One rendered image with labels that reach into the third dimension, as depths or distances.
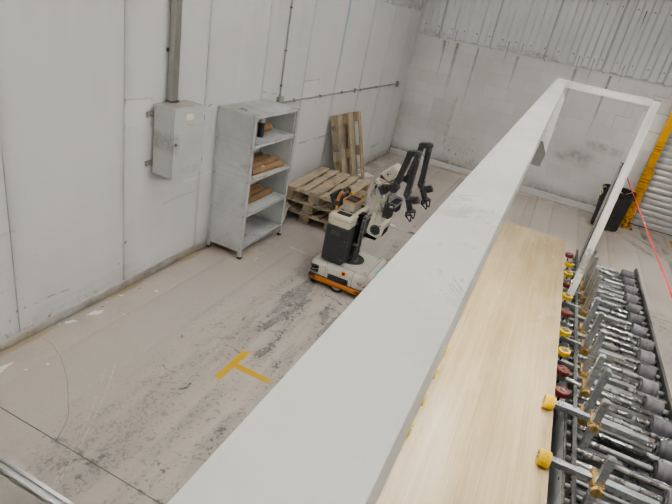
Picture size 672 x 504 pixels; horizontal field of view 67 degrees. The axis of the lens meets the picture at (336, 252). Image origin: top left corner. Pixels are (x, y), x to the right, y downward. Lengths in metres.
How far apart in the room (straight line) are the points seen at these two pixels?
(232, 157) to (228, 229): 0.79
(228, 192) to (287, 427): 5.23
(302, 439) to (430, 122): 10.83
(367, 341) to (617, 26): 10.44
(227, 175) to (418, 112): 6.37
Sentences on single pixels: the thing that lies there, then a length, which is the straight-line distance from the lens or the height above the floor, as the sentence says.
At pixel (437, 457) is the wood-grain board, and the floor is 0.90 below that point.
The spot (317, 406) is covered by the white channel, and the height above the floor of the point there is 2.46.
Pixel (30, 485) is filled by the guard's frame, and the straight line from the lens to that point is 1.19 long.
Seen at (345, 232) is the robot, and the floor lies 0.66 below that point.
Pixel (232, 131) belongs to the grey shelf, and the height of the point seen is 1.34.
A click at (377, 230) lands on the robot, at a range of 5.10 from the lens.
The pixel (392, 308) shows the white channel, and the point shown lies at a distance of 0.38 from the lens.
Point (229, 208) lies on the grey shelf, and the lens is 5.51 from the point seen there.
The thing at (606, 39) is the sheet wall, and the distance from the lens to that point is 10.66.
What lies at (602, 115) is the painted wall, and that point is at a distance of 10.71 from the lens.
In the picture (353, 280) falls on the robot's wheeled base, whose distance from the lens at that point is 5.16.
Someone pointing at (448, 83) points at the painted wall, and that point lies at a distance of 10.90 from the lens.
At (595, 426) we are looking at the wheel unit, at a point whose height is 0.97.
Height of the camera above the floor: 2.65
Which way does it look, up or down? 25 degrees down
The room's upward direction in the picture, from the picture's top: 12 degrees clockwise
